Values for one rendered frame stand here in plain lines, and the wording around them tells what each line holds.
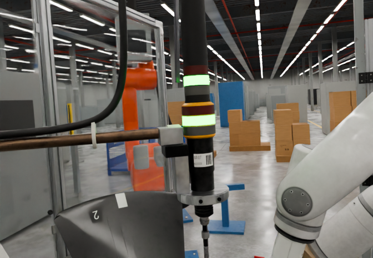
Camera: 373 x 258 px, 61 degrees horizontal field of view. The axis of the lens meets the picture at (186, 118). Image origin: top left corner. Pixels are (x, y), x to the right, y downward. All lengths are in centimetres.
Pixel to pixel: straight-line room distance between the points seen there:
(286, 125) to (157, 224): 739
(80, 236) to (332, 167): 41
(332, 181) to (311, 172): 3
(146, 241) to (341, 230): 62
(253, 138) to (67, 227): 916
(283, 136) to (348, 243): 694
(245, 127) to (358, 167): 911
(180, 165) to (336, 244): 70
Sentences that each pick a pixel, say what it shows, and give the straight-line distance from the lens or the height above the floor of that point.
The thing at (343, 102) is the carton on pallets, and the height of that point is 131.
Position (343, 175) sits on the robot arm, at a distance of 52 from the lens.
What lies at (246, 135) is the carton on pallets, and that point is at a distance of 962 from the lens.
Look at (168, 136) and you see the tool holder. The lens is 40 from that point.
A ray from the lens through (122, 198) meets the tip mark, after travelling 60.
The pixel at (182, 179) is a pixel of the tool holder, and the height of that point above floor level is 147.
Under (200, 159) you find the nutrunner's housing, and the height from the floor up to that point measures 150.
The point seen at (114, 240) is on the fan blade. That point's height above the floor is 136.
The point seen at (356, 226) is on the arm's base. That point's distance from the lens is 101.
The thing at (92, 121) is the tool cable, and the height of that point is 156.
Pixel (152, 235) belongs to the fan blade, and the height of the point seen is 136.
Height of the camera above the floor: 157
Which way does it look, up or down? 3 degrees down
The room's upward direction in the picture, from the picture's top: 3 degrees counter-clockwise
